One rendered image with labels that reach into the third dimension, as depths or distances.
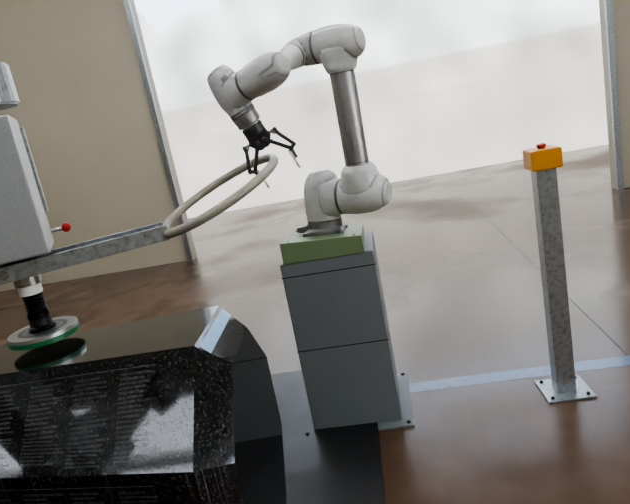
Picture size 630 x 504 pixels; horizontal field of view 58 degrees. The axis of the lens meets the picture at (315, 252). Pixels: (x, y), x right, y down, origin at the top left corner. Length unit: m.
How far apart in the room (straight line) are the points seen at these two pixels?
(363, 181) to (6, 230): 1.30
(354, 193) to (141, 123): 4.75
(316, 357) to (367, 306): 0.33
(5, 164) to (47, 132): 5.50
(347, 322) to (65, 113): 5.37
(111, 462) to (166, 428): 0.16
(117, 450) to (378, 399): 1.31
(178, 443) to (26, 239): 0.77
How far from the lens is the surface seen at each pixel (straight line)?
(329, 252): 2.36
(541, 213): 2.48
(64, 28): 7.25
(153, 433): 1.61
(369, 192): 2.34
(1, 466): 1.82
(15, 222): 1.89
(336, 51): 2.31
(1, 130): 1.88
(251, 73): 1.87
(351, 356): 2.51
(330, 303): 2.43
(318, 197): 2.45
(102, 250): 1.94
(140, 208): 7.00
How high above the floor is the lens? 1.38
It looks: 13 degrees down
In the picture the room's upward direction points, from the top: 11 degrees counter-clockwise
